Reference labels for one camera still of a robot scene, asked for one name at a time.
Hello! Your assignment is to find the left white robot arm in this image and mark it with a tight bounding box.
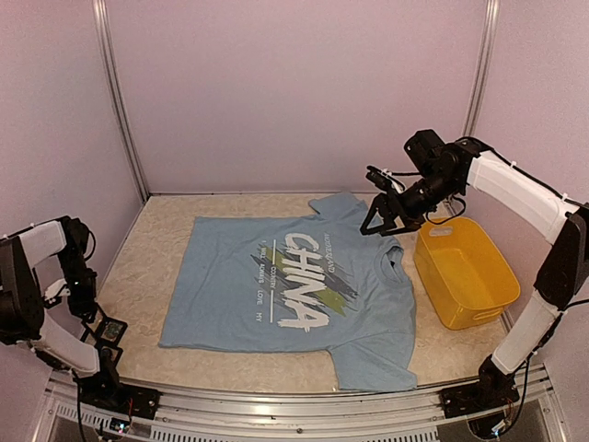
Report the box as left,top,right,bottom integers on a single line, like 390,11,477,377
1,215,100,378

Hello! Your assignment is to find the upper black brooch case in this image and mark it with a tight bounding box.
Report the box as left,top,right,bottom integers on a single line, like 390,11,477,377
81,307,128,346

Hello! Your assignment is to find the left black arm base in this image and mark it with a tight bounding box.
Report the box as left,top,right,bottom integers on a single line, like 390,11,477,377
75,366,161,420

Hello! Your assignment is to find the aluminium frame post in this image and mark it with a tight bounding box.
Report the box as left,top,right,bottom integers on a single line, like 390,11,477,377
92,0,151,204
462,0,501,136

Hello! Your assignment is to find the yellow plastic basket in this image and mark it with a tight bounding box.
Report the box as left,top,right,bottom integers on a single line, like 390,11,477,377
414,217,521,331

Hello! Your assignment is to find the light blue printed t-shirt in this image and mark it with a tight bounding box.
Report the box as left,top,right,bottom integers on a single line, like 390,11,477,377
159,193,417,391

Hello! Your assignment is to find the lower black brooch case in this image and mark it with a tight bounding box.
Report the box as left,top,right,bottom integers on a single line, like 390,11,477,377
82,330,123,366

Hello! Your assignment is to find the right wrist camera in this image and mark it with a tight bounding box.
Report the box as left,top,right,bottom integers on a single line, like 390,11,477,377
365,166,406,193

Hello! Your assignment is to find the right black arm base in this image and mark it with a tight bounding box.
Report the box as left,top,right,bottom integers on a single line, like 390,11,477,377
438,355,529,418

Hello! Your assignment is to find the green brooch in case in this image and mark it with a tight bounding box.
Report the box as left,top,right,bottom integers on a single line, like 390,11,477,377
103,322,121,342

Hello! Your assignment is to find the black brooch case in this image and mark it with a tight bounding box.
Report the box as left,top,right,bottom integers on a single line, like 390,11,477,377
82,330,123,366
81,307,128,346

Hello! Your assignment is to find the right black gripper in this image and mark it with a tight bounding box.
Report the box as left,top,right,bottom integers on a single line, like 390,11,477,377
361,169,461,236

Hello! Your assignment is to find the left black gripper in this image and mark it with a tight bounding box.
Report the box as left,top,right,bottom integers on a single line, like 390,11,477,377
58,248,98,322

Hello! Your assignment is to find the right aluminium frame post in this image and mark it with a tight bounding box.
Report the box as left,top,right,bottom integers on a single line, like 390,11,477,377
462,0,501,136

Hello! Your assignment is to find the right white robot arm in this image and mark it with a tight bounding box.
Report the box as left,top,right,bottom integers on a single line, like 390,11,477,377
360,129,588,409

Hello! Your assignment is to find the left aluminium frame post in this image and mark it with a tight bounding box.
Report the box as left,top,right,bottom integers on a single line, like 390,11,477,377
92,0,151,204

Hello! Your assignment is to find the front aluminium rail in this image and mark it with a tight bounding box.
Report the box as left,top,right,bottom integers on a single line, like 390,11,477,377
31,365,571,441

